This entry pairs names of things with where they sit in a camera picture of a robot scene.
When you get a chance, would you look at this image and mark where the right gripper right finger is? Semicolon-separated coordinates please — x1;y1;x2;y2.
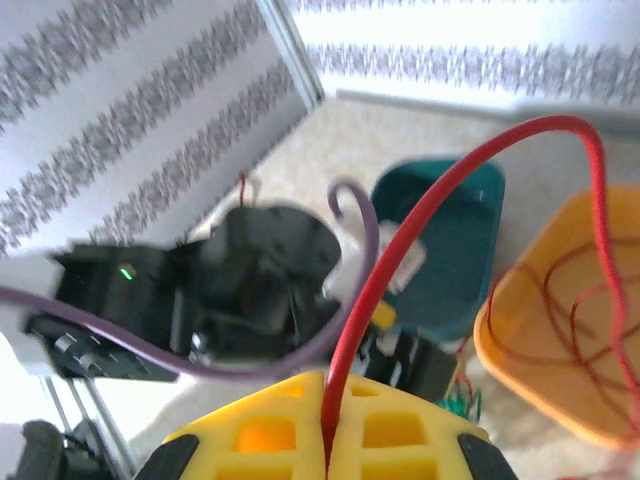
332;375;521;480

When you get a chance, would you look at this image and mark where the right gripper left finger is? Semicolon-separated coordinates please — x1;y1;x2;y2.
134;372;334;480

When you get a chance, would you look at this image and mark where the red cable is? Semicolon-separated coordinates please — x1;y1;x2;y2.
487;239;640;401
319;114;640;454

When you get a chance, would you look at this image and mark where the teal plastic bin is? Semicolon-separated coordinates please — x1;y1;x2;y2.
369;157;507;342

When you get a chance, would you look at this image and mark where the orange plastic bin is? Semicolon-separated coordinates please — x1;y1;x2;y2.
472;187;640;451

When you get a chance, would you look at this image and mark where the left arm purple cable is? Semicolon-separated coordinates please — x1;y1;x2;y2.
0;182;381;384

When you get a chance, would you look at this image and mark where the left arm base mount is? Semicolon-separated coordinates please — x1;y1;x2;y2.
19;419;117;480

